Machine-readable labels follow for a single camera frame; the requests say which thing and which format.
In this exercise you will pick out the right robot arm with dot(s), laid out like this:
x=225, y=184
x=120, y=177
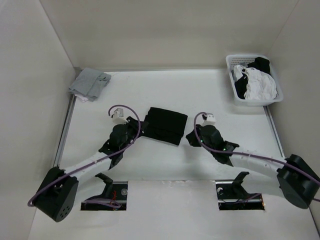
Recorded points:
x=290, y=177

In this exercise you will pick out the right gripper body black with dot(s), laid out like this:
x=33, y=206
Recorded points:
x=198, y=128

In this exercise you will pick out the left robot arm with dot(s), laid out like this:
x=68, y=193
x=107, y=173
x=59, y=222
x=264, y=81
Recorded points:
x=57, y=193

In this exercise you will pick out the folded grey tank top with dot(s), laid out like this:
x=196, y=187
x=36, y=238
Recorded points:
x=90, y=83

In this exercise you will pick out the white tank top in basket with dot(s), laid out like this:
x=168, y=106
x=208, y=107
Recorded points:
x=260, y=83

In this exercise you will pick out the black tank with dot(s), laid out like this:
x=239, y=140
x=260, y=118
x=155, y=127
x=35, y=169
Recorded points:
x=165, y=125
x=263, y=65

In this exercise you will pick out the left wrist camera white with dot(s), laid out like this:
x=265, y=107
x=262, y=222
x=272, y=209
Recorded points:
x=118, y=115

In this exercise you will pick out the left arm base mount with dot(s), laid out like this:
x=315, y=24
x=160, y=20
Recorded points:
x=111, y=195

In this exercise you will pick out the black tank top in basket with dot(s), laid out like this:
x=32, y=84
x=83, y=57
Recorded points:
x=263, y=65

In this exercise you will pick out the folded white tank top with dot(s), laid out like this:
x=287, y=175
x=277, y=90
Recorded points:
x=82, y=98

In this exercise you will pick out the white plastic laundry basket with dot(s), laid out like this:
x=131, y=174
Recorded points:
x=246, y=58

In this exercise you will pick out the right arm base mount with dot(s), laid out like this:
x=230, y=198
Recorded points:
x=232, y=196

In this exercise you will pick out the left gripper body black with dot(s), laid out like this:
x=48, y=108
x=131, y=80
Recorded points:
x=132, y=131

